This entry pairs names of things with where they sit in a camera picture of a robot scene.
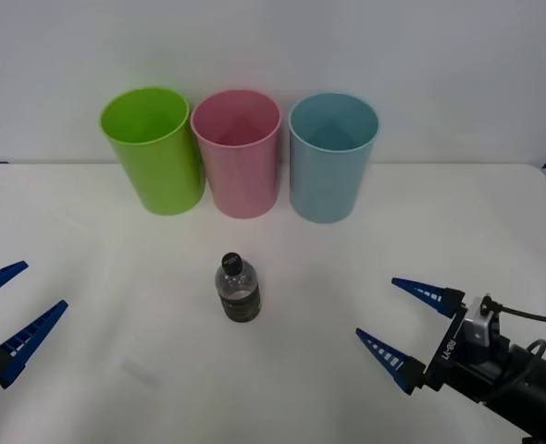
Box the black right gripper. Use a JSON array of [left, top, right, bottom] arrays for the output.
[[355, 277, 517, 404]]

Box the small clear bottle black cap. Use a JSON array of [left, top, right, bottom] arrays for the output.
[[214, 252, 262, 324]]

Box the pale blue plastic bin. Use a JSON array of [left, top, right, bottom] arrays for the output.
[[288, 91, 379, 225]]

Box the green plastic bin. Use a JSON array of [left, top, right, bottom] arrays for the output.
[[98, 85, 207, 216]]

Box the pink plastic bin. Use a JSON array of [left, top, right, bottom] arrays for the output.
[[190, 89, 283, 220]]

